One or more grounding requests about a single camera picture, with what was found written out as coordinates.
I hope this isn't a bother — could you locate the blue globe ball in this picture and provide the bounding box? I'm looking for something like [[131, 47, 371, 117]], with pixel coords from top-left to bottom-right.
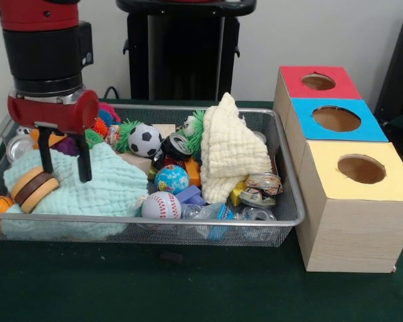
[[154, 164, 191, 195]]

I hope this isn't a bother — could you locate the wooden box with three holes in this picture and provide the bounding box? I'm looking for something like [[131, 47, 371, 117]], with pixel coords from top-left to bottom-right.
[[273, 66, 403, 274]]

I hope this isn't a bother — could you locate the shallow mesh bin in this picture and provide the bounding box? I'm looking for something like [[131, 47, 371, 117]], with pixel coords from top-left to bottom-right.
[[0, 102, 307, 248]]

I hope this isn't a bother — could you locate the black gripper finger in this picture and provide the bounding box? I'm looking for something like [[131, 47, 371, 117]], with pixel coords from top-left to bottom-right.
[[75, 133, 93, 184], [38, 127, 55, 175]]

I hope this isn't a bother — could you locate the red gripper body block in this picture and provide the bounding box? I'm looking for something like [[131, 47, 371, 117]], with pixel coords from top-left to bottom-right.
[[7, 89, 100, 136]]

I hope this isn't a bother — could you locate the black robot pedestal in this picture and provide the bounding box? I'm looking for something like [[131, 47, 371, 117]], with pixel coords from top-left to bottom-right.
[[116, 0, 258, 101]]

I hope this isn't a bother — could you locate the crushed colourful can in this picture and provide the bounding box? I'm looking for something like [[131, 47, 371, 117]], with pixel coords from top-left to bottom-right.
[[238, 172, 283, 209]]

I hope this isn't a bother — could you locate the white baseball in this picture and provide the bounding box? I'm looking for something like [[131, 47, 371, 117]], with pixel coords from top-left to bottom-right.
[[140, 191, 182, 219]]

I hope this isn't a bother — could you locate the silver drink can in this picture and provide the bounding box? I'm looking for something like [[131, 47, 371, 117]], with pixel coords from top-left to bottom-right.
[[161, 132, 193, 162]]

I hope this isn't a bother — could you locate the dark green table cloth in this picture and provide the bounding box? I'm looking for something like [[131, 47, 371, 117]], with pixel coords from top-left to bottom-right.
[[0, 97, 403, 322]]

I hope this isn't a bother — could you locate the small soccer ball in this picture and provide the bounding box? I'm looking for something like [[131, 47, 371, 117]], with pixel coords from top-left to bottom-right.
[[127, 123, 163, 158]]

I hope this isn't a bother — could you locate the purple toy block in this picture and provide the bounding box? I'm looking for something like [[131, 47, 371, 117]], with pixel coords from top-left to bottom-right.
[[175, 185, 208, 205]]

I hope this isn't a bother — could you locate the cream yellow cloth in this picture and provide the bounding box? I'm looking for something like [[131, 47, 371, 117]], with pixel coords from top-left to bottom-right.
[[199, 92, 273, 204]]

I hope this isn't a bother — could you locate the mint green cloth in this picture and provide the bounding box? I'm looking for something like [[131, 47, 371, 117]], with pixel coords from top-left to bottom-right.
[[2, 142, 149, 241]]

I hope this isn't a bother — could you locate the toy hamburger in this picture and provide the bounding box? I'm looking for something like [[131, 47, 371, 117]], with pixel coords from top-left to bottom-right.
[[9, 166, 60, 215]]

